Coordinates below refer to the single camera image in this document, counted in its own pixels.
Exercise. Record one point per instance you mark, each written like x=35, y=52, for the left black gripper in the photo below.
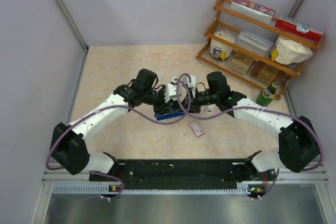
x=164, y=107

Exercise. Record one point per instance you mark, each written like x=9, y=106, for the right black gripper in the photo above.
x=194, y=106

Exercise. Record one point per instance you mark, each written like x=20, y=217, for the blue metal stapler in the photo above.
x=174, y=112

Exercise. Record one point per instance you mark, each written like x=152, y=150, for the red white staple box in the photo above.
x=198, y=131

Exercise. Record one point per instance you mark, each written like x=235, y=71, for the small white stapler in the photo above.
x=210, y=109

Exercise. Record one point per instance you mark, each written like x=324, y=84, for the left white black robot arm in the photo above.
x=69, y=142

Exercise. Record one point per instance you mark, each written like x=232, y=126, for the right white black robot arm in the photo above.
x=299, y=148

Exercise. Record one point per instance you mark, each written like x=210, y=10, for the white jar with label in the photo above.
x=220, y=50

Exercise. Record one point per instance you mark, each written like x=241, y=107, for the light brown cardboard box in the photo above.
x=241, y=62

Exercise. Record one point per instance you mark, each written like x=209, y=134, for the green glass bottle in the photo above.
x=267, y=95

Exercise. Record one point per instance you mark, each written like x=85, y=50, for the dark brown cardboard box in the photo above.
x=266, y=73

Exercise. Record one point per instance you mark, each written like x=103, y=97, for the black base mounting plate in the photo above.
x=171, y=174

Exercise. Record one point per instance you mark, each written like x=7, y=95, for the wooden three-tier shelf rack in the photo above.
x=292, y=70

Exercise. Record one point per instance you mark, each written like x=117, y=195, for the silver grey long box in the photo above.
x=254, y=43

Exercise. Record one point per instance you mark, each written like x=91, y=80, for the white bag with yellow label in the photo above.
x=286, y=51

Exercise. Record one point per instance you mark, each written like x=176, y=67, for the red foil roll box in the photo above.
x=253, y=10

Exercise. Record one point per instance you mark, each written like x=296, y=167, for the red white wrap box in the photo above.
x=298, y=28

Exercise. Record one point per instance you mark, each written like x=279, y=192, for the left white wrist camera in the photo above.
x=171, y=90

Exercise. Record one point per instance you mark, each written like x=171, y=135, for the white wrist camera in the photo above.
x=190, y=82
x=171, y=90

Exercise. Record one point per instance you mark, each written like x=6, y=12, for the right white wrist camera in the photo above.
x=190, y=82

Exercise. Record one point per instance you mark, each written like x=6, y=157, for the grey slotted cable duct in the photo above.
x=243, y=188

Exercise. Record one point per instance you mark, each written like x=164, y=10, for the aluminium frame rail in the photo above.
x=281, y=175

